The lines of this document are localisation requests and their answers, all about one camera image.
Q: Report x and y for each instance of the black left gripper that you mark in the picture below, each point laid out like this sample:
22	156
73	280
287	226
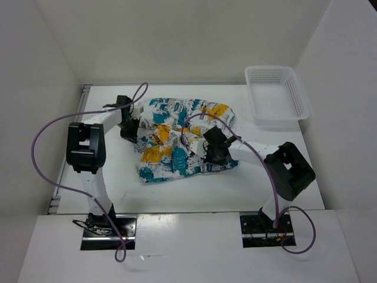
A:
131	135

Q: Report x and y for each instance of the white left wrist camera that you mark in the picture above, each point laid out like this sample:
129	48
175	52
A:
136	112

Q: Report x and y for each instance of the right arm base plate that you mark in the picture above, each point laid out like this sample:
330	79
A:
255	235

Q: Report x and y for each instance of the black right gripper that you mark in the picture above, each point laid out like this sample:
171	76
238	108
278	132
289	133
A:
208	158

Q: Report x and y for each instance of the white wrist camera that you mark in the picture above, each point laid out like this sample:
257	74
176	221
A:
199	147
136	112

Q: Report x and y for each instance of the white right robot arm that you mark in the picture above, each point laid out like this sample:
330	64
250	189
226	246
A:
287	169

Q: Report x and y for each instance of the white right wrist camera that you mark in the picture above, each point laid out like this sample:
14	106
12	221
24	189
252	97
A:
199	147

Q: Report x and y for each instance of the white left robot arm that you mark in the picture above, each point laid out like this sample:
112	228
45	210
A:
86	153

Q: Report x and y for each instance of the white plastic basket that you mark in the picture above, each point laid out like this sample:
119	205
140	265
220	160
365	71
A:
276	93

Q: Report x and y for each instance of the colourful patterned shorts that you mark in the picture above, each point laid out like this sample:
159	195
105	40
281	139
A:
164	121

